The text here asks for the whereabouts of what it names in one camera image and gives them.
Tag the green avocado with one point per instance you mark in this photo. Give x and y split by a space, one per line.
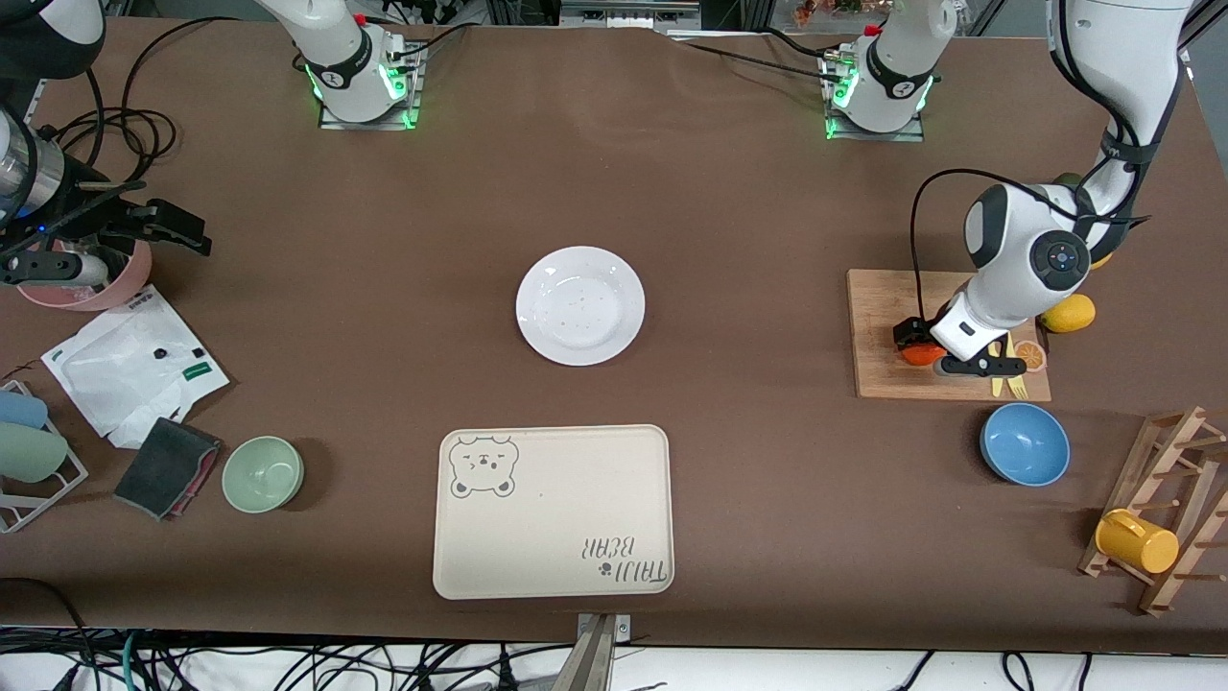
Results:
1069 179

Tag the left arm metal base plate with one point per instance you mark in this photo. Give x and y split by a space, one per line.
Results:
911 134

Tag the wooden mug rack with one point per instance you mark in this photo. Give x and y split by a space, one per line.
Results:
1185 576

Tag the white round plate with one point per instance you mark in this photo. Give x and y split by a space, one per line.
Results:
580 305

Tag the yellow plastic knife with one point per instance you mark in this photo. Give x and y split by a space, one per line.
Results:
997 386

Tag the pale green cup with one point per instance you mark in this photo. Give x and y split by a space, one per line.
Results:
29 453

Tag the yellow lemon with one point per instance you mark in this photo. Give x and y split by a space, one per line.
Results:
1073 315
1101 260

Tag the pink bowl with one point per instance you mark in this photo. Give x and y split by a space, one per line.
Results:
120 285

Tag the wooden cutting board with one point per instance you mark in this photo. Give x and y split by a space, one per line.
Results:
883 307

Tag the yellow mug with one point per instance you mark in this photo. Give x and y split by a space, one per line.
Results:
1137 542

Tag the pale blue cup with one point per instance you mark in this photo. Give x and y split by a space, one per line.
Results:
21 411

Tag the white plastic bag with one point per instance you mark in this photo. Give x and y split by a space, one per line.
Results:
125 369

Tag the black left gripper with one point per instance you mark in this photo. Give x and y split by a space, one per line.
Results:
909 332

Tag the beige bear print tray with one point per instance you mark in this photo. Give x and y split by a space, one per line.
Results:
556 513

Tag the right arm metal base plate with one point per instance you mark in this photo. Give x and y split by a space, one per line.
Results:
408 106

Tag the aluminium frame bar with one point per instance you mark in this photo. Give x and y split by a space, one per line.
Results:
628 11

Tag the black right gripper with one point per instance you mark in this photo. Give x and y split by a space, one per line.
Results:
101 218

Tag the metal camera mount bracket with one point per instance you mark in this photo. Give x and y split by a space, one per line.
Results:
593 657

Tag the toy orange slice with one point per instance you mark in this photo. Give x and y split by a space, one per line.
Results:
1032 356

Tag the pale green bowl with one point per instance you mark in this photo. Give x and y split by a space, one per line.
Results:
262 474

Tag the yellow plastic fork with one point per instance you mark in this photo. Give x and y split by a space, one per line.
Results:
1015 386

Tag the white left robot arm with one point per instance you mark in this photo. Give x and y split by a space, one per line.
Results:
1027 259

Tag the orange mandarin fruit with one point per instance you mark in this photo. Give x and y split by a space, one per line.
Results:
923 356

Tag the dark grey sponge cloth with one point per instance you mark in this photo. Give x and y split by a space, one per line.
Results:
165 468

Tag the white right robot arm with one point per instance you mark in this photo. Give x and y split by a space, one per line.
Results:
341 58

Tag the blue bowl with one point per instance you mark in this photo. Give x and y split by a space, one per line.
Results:
1025 444

